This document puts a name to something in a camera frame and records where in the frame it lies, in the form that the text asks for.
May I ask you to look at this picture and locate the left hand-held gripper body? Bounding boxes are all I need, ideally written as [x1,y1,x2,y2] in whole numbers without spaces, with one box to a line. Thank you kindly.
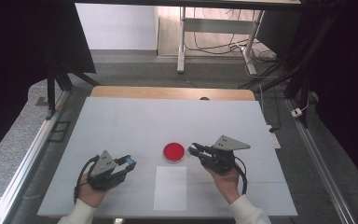
[87,149,129,191]

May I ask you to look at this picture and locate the white paper sheet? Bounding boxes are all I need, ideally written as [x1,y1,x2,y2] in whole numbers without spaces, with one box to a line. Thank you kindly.
[153,165,188,212]

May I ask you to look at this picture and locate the white desk frame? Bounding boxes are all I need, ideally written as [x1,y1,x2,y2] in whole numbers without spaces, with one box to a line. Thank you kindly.
[176,6,266,76]

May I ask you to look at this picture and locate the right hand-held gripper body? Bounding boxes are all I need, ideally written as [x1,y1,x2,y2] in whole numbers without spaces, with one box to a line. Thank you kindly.
[199,134,252,175]

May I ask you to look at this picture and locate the white foam board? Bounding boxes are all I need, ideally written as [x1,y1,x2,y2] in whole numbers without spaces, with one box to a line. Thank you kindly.
[36,96,298,217]

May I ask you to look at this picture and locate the black curtain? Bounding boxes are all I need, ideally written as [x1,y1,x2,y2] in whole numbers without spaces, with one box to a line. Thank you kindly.
[257,0,358,194]
[0,0,97,166]

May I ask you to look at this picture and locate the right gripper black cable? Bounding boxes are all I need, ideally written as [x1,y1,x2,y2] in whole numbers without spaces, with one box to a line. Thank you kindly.
[233,155,249,196]

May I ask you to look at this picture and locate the black floor cables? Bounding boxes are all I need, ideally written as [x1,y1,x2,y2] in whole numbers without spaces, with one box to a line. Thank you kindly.
[185,7,278,63]

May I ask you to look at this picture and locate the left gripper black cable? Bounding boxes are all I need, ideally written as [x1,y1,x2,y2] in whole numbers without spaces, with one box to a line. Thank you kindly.
[73,154,101,205]

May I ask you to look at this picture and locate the round red ink pad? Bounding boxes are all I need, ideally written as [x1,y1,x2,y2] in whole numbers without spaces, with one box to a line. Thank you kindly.
[162,142,186,164]

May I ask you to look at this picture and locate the person's left hand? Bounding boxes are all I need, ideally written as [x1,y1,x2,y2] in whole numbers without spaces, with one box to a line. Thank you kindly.
[77,173,107,209]

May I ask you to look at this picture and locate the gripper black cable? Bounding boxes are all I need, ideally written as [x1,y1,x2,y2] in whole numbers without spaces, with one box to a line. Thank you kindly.
[73,154,101,205]
[233,155,249,196]

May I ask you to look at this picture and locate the black metal stand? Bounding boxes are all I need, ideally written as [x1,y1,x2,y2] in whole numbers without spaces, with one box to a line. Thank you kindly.
[239,8,335,129]
[45,60,101,120]

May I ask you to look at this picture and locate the aluminium floor rail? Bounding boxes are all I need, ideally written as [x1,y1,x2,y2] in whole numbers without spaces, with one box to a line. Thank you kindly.
[285,99,358,224]
[0,90,71,224]

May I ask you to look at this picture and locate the person's right hand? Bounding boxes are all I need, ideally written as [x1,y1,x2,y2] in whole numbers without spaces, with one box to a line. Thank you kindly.
[204,167,242,205]

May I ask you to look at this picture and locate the wooden table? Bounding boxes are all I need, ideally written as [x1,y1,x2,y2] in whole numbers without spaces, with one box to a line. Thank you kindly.
[89,86,256,102]

